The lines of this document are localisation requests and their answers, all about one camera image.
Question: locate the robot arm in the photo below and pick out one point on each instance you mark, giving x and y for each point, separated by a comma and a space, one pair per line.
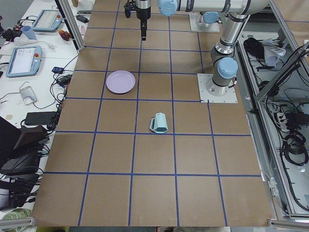
205, 19
225, 67

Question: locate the light blue faceted cup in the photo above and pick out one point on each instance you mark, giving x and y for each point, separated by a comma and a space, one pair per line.
158, 124

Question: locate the black adapter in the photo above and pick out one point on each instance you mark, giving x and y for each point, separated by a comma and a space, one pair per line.
82, 19

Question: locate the red toy fruit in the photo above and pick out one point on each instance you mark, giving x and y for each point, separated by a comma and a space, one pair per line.
64, 35

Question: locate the blue plastic cup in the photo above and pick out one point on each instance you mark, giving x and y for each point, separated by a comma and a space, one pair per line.
29, 32

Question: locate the small blue device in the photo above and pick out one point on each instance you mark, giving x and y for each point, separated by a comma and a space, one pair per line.
58, 70

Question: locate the teach pendant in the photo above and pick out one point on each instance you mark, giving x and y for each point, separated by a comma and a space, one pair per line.
24, 61
47, 21

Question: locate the near teach pendant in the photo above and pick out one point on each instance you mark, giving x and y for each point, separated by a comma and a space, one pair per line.
24, 61

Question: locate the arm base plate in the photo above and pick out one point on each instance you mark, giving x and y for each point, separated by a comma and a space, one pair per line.
213, 28
211, 93

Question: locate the green plate stack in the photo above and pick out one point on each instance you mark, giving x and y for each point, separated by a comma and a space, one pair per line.
18, 213

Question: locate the lilac plate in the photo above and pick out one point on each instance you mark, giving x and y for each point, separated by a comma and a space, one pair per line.
120, 82

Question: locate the aluminium frame post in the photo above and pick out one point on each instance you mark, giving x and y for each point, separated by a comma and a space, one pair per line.
69, 19

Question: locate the black power brick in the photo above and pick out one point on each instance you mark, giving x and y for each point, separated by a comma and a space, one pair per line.
39, 118

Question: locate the pink paper cup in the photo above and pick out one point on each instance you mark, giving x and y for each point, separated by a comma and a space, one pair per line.
82, 29

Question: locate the far teach pendant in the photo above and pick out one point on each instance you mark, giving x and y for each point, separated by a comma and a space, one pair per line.
47, 21

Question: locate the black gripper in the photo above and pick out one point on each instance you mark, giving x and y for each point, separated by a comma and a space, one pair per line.
143, 10

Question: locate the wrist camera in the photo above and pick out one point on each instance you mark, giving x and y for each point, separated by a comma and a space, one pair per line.
128, 7

